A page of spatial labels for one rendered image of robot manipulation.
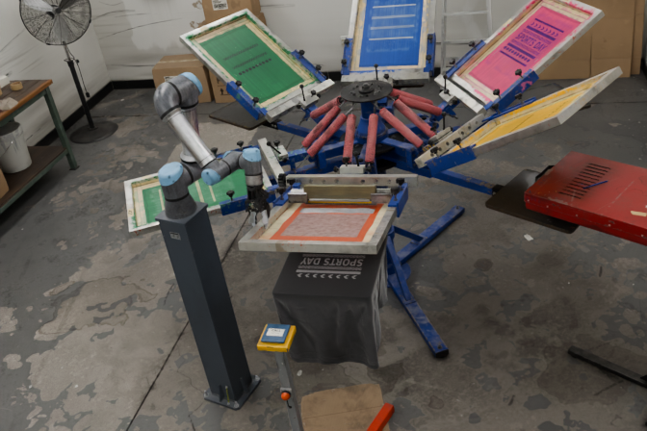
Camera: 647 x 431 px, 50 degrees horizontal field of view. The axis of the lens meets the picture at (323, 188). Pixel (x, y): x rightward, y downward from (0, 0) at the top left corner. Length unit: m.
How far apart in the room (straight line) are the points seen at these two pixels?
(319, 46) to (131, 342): 4.09
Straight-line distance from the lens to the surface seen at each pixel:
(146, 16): 8.18
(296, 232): 3.08
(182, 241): 3.38
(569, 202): 3.29
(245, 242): 2.92
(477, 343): 4.16
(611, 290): 4.58
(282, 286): 3.16
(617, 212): 3.25
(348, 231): 3.04
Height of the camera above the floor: 2.88
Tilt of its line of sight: 30 degrees down
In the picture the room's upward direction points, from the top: 9 degrees counter-clockwise
